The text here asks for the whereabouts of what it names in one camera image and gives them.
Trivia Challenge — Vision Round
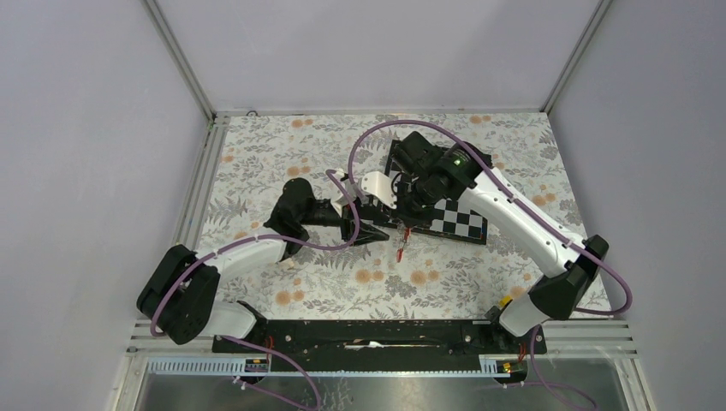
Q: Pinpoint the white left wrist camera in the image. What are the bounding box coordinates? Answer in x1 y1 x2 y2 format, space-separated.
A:
330 169 359 217

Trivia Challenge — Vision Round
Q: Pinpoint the white slotted cable duct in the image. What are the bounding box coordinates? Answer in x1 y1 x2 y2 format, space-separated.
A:
147 355 510 378

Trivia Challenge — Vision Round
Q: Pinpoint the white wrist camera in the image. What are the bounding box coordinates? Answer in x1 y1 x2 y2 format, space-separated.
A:
330 169 359 217
359 171 397 210

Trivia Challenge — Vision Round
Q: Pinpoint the black white chessboard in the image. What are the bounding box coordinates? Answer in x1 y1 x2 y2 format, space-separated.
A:
384 140 488 245

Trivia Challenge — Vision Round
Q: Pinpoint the aluminium frame rail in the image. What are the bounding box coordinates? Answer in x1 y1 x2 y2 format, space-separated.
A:
140 0 228 248

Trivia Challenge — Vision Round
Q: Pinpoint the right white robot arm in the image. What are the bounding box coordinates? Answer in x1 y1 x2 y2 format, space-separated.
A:
390 132 609 353

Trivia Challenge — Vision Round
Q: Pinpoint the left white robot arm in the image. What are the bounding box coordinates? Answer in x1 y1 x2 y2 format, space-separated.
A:
136 178 390 352

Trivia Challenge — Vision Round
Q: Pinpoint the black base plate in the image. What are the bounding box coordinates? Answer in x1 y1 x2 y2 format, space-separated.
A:
211 319 547 364

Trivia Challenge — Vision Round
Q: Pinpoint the metal keyring holder red handle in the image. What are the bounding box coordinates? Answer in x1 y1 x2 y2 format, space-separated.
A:
396 227 411 263

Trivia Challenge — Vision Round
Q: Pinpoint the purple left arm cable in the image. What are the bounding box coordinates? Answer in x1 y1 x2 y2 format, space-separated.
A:
148 170 364 411

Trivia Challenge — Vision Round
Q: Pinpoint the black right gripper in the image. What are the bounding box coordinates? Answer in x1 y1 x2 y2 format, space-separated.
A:
383 174 438 229

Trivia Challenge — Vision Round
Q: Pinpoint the floral patterned table mat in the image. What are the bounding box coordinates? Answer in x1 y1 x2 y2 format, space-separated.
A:
199 113 585 319

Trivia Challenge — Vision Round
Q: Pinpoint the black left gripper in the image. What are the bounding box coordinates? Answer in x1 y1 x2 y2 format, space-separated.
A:
300 196 390 245

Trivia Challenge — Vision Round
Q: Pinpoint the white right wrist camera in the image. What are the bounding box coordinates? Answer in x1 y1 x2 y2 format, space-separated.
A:
359 171 397 210

